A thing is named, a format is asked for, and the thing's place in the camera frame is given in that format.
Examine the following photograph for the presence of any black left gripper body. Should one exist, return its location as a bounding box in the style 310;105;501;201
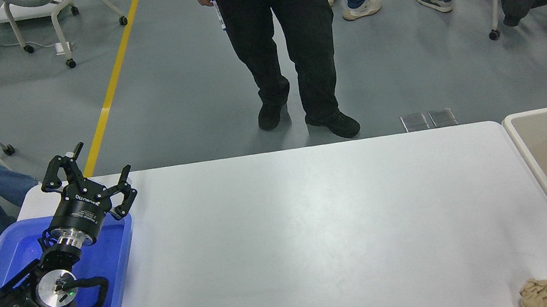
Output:
43;176;118;245

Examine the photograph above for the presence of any blue and white marker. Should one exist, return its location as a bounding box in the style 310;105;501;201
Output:
210;0;227;32

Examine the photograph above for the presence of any yellow floor tape line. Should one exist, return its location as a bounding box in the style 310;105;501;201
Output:
55;0;178;178

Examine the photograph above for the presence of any white chair with casters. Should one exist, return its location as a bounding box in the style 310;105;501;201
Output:
2;0;135;78

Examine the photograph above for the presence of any metal floor plate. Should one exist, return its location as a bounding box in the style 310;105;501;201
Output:
400;112;430;133
428;107;457;129

